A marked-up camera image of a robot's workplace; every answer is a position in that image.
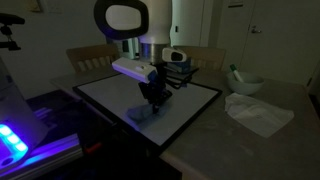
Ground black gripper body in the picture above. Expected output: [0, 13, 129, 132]
[138, 63, 173, 95]

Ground blue microfiber towel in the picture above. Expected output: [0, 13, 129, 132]
[125, 101, 169, 124]

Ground black framed whiteboard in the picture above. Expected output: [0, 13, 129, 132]
[72, 73, 223, 155]

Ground dark hanging kitchen towel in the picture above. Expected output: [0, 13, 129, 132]
[121, 40, 130, 53]

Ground blue tissue box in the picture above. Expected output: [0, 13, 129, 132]
[169, 58, 193, 73]

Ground white kitchen cabinets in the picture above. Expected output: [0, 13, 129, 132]
[106, 38, 141, 61]

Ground wooden slat-back chair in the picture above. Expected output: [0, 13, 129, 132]
[185, 45, 227, 71]
[65, 43, 122, 73]

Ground green capped marker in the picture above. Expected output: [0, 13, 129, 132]
[229, 63, 245, 83]

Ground pale green bowl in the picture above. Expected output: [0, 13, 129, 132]
[225, 70, 265, 96]

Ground white crumpled cloth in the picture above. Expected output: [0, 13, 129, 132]
[224, 92, 296, 139]

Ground white room door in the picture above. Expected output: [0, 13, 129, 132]
[240, 0, 320, 87]

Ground black cable bundle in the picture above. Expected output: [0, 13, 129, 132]
[165, 65, 200, 90]

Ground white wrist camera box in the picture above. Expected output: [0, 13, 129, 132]
[111, 56, 158, 84]

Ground aluminium mounting rail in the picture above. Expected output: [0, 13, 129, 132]
[0, 133, 84, 179]

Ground metal door lever handle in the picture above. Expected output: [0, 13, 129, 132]
[250, 25, 263, 34]

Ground small wall sign plate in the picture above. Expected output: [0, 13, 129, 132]
[227, 0, 245, 8]

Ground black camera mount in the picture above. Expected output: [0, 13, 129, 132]
[0, 12, 26, 52]

